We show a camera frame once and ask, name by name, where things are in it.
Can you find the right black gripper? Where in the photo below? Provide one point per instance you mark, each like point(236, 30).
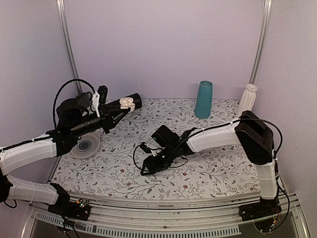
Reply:
point(153, 166)

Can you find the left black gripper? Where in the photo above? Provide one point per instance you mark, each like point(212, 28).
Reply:
point(107, 116)

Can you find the cream earbud charging case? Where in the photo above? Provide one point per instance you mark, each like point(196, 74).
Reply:
point(127, 103)

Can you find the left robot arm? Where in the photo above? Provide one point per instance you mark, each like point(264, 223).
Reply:
point(54, 143)

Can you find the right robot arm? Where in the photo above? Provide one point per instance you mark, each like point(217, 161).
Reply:
point(247, 131)

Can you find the grey mug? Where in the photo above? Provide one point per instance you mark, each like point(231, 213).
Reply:
point(84, 99)

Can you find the white spiral plate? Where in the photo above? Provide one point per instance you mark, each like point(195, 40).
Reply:
point(86, 147)

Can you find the teal plastic cup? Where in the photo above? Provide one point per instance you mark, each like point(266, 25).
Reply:
point(204, 100)

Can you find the white pleated vase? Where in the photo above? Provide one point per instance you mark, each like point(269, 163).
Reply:
point(248, 99)

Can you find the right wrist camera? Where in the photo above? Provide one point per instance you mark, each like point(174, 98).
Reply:
point(147, 149)

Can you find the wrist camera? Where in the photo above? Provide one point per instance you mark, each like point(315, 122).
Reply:
point(147, 149)
point(99, 98)

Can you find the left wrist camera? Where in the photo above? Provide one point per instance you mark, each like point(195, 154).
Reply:
point(99, 98)

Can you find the front aluminium rail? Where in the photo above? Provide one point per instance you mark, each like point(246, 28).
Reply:
point(197, 218)

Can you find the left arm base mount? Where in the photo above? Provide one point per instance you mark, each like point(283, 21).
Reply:
point(79, 209)

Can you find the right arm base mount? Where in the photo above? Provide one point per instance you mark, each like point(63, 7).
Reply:
point(263, 208)

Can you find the left aluminium frame post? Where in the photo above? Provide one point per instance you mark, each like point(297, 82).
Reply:
point(66, 37)

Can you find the aluminium frame post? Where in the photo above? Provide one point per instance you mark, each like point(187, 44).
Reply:
point(261, 41)
point(66, 37)

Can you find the right aluminium frame post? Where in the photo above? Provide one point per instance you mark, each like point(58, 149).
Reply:
point(261, 41)

